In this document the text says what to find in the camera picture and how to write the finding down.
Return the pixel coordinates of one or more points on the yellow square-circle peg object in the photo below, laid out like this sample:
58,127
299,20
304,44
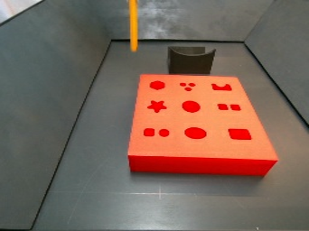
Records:
133,25

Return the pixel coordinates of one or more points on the red foam shape board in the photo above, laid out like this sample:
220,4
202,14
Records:
194,126

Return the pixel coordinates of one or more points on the black curved holder stand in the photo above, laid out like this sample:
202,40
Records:
190,60

